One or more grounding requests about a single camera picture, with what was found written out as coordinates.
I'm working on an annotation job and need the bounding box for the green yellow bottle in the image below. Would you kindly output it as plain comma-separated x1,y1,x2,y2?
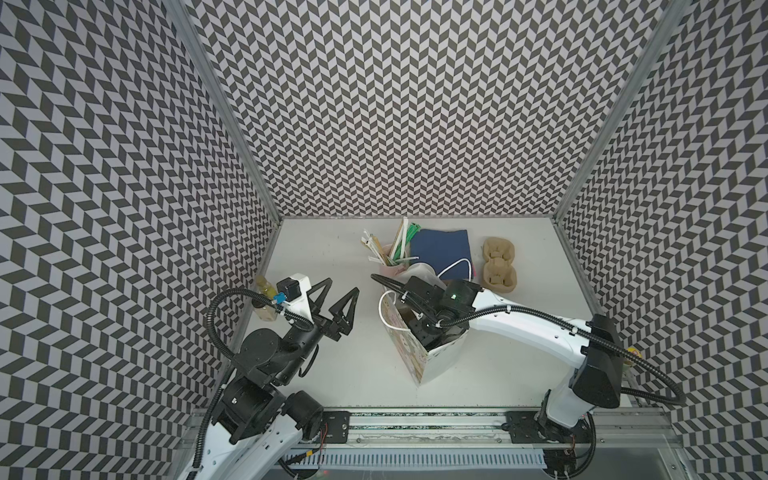
255,275,278,299

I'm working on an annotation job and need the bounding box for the aluminium corner post right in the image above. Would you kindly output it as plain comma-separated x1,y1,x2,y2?
553,0,690,226

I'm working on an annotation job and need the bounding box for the aluminium corner post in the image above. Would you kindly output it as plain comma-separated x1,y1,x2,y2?
553,0,690,226
163,0,282,223

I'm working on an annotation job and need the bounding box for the blue napkin stack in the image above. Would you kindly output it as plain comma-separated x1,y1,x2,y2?
410,229,475,281

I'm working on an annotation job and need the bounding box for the green straws bundle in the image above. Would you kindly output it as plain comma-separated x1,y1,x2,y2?
389,217,421,264

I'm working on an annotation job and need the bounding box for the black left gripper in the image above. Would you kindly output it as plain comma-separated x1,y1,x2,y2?
275,277,358,386

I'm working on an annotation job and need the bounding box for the aluminium corner post left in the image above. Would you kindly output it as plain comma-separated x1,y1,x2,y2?
163,0,282,223

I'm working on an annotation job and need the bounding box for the white paper takeout bag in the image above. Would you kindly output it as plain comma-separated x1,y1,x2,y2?
371,263,467,386

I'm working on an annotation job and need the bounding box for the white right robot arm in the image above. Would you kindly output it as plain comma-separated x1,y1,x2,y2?
371,274,686,431

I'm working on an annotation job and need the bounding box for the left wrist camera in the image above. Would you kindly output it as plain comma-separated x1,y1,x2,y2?
276,274,312,320

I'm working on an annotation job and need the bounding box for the pink utensil holder cup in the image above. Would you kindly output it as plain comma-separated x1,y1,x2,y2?
379,244,408,278

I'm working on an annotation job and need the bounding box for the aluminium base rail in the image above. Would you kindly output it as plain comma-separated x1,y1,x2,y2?
191,406,685,475

